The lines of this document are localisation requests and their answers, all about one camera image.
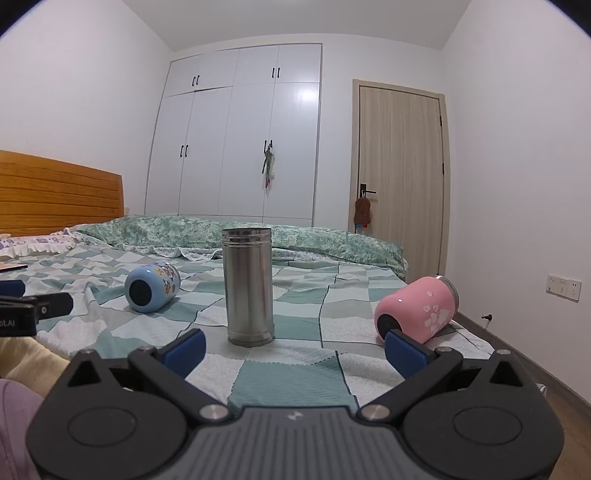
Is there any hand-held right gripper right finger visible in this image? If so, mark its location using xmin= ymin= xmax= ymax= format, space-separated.
xmin=359 ymin=330 xmax=541 ymax=423

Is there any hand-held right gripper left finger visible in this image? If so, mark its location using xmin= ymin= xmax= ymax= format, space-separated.
xmin=54 ymin=329 xmax=234 ymax=423

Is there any pink cup with white petals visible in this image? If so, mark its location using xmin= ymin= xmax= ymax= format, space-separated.
xmin=373 ymin=275 xmax=460 ymax=345

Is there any blue cartoon print cup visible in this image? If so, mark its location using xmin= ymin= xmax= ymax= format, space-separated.
xmin=124 ymin=261 xmax=181 ymax=315

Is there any stainless steel cup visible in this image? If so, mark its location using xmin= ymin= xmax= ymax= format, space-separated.
xmin=221 ymin=226 xmax=276 ymax=347

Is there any pale yellow cloth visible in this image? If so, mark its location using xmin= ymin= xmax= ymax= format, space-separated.
xmin=0 ymin=336 xmax=71 ymax=398

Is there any ruffled purple print pillow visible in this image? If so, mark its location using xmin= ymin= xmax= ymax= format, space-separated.
xmin=0 ymin=232 xmax=85 ymax=260

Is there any wooden headboard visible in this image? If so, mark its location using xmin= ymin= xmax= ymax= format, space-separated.
xmin=0 ymin=150 xmax=126 ymax=239

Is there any mauve cloth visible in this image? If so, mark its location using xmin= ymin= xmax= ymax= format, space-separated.
xmin=0 ymin=377 xmax=45 ymax=480

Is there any green checkered bedsheet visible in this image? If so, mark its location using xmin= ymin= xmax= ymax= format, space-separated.
xmin=0 ymin=242 xmax=493 ymax=416

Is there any green floral quilt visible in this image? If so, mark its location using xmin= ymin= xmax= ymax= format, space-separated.
xmin=65 ymin=214 xmax=410 ymax=283

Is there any brown hanging pouch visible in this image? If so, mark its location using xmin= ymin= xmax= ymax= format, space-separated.
xmin=353 ymin=194 xmax=373 ymax=234

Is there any light wooden door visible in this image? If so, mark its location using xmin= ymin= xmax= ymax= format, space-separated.
xmin=349 ymin=78 xmax=451 ymax=284

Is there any green hanging ornament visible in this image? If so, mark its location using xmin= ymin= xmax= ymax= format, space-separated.
xmin=261 ymin=147 xmax=277 ymax=190

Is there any white wardrobe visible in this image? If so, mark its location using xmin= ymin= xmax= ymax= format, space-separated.
xmin=144 ymin=43 xmax=323 ymax=228

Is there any white wall socket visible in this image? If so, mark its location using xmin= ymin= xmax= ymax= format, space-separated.
xmin=546 ymin=272 xmax=582 ymax=302

